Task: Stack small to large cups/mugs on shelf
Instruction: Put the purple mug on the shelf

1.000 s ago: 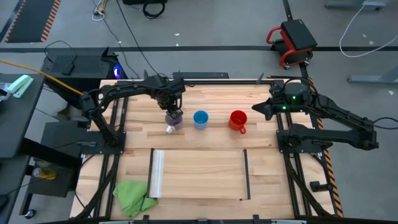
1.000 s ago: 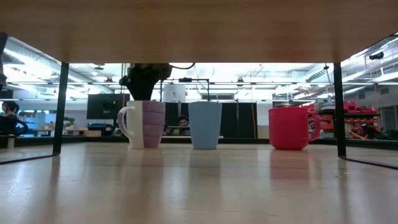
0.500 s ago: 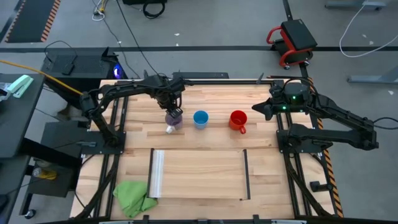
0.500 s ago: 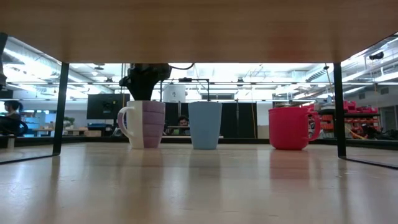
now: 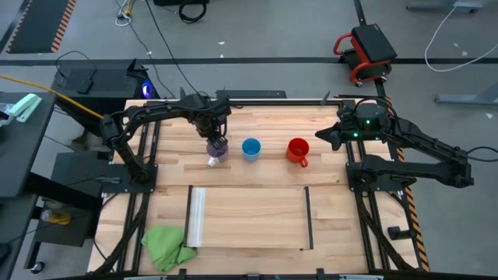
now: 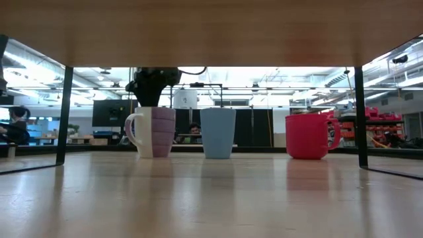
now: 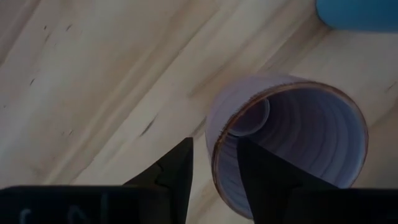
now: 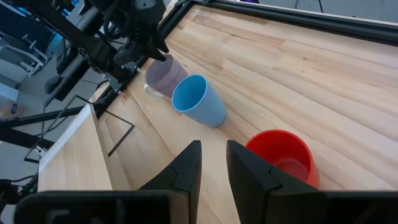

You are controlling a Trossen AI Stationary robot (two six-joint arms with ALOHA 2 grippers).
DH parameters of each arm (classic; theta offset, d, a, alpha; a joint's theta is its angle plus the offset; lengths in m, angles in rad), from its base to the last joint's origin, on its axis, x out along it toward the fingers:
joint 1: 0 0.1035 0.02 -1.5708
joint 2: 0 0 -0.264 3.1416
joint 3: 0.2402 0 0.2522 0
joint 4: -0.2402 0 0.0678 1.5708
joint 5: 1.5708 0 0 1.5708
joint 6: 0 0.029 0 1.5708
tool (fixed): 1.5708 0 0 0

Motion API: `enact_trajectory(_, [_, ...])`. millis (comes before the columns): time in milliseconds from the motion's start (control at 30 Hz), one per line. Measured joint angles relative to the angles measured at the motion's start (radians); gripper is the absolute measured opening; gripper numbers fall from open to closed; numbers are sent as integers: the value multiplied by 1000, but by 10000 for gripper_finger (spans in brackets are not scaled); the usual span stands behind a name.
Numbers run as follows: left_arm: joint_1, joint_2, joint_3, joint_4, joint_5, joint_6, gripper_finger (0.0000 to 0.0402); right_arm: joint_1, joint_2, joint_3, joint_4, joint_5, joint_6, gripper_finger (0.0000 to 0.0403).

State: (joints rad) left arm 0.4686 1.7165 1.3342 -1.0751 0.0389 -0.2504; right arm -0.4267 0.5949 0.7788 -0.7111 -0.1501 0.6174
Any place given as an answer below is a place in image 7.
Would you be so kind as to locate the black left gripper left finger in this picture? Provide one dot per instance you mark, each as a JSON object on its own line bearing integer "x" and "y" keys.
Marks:
{"x": 177, "y": 174}

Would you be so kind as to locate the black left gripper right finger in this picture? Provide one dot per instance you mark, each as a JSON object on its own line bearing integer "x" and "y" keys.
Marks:
{"x": 264, "y": 180}

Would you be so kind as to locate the blue cup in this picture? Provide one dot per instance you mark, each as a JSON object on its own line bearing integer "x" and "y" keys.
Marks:
{"x": 357, "y": 14}

